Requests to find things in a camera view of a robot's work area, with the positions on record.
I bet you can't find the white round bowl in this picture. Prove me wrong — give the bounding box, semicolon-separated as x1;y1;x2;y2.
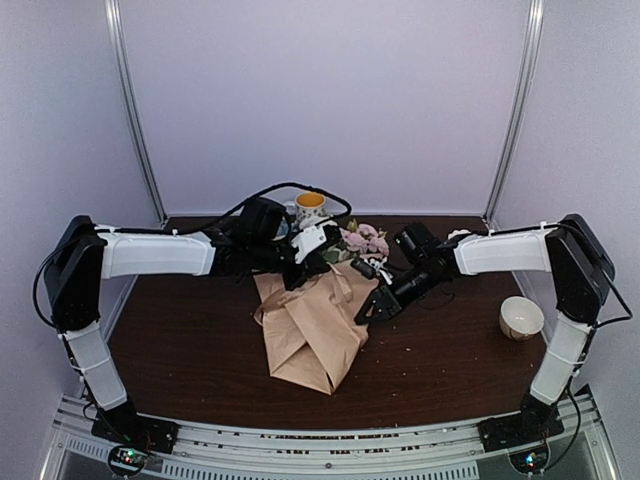
499;296;544;341

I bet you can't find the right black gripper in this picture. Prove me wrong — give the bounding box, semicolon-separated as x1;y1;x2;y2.
357;262;445;323

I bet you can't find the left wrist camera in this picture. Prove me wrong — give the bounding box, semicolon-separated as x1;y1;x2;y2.
238;197;286;243

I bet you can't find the aluminium frame post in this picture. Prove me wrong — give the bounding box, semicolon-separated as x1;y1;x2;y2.
104;0;168;225
483;0;545;226

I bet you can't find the right aluminium frame post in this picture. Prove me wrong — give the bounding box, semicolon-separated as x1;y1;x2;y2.
483;0;545;226

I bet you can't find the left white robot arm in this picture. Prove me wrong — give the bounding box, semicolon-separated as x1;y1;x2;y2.
31;215;341;444

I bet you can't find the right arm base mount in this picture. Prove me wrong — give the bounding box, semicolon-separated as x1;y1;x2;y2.
477;396;564;452

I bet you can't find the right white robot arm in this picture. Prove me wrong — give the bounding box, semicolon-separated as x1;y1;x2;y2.
353;214;616;442

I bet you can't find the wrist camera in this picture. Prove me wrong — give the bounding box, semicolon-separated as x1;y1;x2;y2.
394;222;441;265
238;197;286;243

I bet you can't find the right circuit board with leds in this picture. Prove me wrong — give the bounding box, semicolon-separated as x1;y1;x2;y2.
509;448;550;475

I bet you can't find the green and tan wrapping paper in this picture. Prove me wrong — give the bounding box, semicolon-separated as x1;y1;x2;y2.
260;261;378;395

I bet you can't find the white scalloped dish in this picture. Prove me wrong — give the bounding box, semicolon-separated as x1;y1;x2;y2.
447;229;472;240

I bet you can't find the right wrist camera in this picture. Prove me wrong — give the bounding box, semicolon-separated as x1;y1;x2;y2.
394;222;441;265

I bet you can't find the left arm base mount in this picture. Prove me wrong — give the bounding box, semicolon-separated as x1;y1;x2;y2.
91;398;179;454

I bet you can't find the left circuit board with leds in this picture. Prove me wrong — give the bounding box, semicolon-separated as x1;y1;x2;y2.
107;445;149;476

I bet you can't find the white mug with orange inside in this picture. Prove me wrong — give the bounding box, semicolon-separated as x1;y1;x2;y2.
284;192;331;230

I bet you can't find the beige ribbon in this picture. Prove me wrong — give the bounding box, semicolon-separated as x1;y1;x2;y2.
253;265;355;326

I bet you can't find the front aluminium rail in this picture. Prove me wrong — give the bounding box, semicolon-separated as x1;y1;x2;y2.
47;394;617;480

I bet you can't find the left aluminium frame post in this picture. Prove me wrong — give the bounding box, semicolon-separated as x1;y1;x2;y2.
104;0;168;225

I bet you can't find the circuit board with leds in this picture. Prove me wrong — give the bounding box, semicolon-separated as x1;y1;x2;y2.
509;448;550;475
107;445;149;476

